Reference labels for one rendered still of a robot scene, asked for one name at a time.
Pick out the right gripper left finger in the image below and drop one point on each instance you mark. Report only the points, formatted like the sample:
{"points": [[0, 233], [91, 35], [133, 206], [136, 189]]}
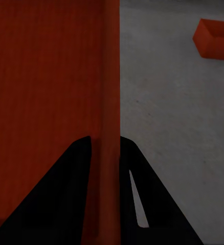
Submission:
{"points": [[53, 212]]}

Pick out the storage box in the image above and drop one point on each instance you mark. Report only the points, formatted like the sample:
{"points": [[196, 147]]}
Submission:
{"points": [[59, 82], [209, 39]]}

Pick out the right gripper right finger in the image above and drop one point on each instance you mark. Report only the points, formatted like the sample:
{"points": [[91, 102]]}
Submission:
{"points": [[167, 224]]}

